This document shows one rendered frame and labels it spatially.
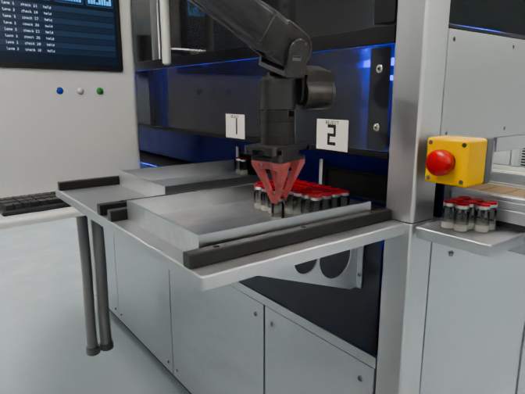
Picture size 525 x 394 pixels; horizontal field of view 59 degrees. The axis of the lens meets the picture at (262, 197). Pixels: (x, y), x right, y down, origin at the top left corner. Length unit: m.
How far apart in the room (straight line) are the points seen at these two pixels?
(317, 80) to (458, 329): 0.60
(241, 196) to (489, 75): 0.52
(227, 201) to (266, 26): 0.39
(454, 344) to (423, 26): 0.63
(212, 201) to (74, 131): 0.71
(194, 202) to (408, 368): 0.50
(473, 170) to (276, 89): 0.32
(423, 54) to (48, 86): 1.06
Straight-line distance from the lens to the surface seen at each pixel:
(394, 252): 0.86
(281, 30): 0.70
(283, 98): 0.74
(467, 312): 1.08
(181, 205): 0.89
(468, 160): 0.75
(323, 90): 0.78
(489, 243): 0.77
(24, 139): 1.48
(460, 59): 0.89
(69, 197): 1.10
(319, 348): 1.08
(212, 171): 1.31
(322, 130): 0.94
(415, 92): 0.80
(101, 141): 1.56
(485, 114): 0.98
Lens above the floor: 1.09
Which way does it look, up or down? 12 degrees down
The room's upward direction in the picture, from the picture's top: straight up
